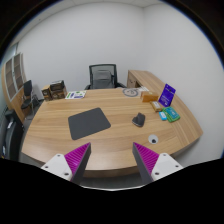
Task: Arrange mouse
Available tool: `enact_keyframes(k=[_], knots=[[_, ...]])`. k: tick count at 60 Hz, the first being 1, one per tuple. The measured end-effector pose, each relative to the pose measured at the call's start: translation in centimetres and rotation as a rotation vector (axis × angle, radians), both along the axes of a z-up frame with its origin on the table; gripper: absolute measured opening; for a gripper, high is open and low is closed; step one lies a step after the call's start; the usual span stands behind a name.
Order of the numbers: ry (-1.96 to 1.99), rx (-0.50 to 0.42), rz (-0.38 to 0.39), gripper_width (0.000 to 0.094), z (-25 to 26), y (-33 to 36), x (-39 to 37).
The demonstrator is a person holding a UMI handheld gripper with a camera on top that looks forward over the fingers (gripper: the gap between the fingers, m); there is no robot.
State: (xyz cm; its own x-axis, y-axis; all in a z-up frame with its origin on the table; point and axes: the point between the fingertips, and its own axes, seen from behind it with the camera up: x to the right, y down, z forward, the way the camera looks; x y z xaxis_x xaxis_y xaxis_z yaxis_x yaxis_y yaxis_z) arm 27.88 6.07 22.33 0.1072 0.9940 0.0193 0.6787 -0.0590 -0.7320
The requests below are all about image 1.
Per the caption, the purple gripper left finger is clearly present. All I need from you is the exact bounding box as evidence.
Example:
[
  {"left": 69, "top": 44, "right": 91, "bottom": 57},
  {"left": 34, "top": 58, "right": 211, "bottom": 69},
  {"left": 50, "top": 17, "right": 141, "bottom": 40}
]
[{"left": 42, "top": 143, "right": 91, "bottom": 185}]

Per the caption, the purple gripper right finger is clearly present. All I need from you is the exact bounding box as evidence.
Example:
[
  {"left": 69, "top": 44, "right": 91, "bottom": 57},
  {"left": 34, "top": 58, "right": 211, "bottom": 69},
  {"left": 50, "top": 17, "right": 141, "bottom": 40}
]
[{"left": 132, "top": 142, "right": 182, "bottom": 184}]

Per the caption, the black computer mouse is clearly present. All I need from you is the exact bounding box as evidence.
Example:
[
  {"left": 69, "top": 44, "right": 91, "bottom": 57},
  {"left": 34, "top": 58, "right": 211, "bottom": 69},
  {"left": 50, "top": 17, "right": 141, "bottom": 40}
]
[{"left": 132, "top": 113, "right": 145, "bottom": 127}]

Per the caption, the dark grey mouse pad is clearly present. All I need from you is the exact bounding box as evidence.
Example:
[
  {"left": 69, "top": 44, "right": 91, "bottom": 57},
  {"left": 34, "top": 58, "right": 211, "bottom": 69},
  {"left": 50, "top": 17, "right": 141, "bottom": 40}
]
[{"left": 68, "top": 108, "right": 111, "bottom": 140}]

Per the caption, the small blue packet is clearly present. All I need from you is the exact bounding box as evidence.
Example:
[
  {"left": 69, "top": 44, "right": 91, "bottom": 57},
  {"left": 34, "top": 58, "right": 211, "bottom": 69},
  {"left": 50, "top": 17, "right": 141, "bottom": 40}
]
[{"left": 159, "top": 112, "right": 167, "bottom": 121}]

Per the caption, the green packet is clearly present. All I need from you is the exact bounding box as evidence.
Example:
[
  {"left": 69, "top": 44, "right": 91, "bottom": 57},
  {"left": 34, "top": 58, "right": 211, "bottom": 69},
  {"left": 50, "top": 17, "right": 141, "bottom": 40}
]
[{"left": 163, "top": 107, "right": 180, "bottom": 122}]

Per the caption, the small tan box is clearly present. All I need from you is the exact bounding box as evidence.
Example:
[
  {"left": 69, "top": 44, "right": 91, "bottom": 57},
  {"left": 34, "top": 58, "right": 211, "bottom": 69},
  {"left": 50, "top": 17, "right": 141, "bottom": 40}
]
[{"left": 150, "top": 101, "right": 162, "bottom": 112}]

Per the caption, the brown cardboard box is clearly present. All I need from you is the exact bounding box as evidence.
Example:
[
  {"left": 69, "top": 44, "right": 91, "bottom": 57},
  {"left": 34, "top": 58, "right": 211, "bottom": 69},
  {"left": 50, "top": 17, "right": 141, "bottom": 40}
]
[{"left": 141, "top": 92, "right": 158, "bottom": 102}]

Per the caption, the black chair at left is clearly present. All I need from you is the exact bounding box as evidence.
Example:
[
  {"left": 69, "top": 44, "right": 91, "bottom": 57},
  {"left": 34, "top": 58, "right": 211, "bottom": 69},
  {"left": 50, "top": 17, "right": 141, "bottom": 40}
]
[{"left": 0, "top": 110, "right": 24, "bottom": 161}]

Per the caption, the white green leaflet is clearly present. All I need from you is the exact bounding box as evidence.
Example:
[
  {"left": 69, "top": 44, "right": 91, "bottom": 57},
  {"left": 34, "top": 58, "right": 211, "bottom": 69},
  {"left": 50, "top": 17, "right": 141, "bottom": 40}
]
[{"left": 65, "top": 90, "right": 87, "bottom": 99}]

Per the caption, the purple standing card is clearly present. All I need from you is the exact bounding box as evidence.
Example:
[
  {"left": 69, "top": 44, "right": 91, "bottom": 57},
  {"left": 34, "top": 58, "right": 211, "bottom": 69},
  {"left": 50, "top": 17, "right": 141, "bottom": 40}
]
[{"left": 159, "top": 84, "right": 176, "bottom": 107}]

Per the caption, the round grey coaster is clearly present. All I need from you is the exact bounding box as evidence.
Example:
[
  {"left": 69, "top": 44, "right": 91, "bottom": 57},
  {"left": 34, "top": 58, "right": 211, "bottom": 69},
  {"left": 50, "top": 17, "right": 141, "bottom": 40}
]
[{"left": 122, "top": 88, "right": 139, "bottom": 97}]

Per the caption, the black side chair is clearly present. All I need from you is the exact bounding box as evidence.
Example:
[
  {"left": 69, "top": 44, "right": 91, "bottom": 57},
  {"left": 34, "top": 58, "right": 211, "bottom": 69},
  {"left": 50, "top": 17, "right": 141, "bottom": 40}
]
[{"left": 21, "top": 80, "right": 40, "bottom": 110}]

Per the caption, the white paper sheet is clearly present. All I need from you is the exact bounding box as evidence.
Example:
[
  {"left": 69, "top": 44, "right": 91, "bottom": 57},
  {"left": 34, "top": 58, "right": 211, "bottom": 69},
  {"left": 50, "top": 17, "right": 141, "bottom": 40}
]
[{"left": 136, "top": 86, "right": 149, "bottom": 92}]

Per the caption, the small brown box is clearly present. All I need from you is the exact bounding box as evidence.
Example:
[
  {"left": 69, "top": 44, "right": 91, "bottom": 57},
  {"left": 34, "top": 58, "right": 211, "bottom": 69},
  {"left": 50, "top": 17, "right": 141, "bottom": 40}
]
[{"left": 42, "top": 85, "right": 52, "bottom": 101}]

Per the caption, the dark brown box stack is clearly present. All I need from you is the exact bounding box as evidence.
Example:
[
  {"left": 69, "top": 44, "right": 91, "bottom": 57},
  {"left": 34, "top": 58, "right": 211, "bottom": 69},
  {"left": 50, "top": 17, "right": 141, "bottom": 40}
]
[{"left": 50, "top": 80, "right": 67, "bottom": 99}]

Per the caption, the grey mesh office chair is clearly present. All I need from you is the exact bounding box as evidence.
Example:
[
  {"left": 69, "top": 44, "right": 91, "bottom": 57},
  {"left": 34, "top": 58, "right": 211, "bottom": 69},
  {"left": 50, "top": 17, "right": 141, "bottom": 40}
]
[{"left": 85, "top": 64, "right": 125, "bottom": 90}]

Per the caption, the wooden bookshelf cabinet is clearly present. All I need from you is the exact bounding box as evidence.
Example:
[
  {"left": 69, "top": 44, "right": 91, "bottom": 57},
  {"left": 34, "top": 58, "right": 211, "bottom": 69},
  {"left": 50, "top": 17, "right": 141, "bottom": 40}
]
[{"left": 1, "top": 53, "right": 31, "bottom": 121}]

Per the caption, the desk cable grommet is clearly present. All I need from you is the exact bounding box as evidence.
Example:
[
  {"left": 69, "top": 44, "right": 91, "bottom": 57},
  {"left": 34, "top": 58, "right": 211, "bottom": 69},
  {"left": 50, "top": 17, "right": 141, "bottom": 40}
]
[{"left": 148, "top": 134, "right": 158, "bottom": 144}]

